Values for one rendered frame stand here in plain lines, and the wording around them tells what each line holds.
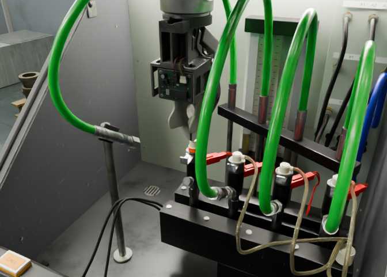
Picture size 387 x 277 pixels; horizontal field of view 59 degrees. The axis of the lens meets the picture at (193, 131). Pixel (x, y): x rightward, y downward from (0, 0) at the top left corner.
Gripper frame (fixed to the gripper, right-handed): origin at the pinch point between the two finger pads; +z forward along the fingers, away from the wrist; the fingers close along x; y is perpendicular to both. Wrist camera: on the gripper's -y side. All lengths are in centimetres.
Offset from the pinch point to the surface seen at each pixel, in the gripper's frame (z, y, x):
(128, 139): 1.3, 5.0, -10.3
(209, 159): 5.9, -1.6, 2.4
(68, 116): -5.9, 13.5, -14.3
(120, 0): -17.0, -24.9, -30.9
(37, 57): 91, -250, -326
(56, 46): -16.4, 13.3, -14.4
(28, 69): 102, -234, -328
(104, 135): -1.0, 8.9, -12.0
